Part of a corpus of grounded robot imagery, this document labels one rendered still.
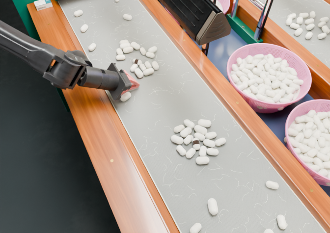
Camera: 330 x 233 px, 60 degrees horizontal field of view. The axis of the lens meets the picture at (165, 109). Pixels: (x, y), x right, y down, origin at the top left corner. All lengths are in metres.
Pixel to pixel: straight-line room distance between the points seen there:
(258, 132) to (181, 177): 0.25
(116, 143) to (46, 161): 0.98
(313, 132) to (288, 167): 0.18
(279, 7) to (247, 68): 0.38
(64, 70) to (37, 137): 1.12
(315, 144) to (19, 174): 1.42
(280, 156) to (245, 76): 0.32
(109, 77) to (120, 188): 0.30
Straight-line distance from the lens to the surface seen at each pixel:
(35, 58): 0.75
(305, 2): 1.39
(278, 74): 1.04
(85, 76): 0.78
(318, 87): 1.07
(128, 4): 1.26
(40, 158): 1.75
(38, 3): 1.28
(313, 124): 0.94
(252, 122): 0.85
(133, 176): 0.74
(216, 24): 0.60
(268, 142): 0.83
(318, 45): 1.19
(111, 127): 0.82
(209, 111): 0.87
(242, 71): 1.01
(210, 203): 0.73
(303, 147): 0.88
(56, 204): 1.61
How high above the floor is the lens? 1.45
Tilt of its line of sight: 54 degrees down
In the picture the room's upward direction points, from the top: straight up
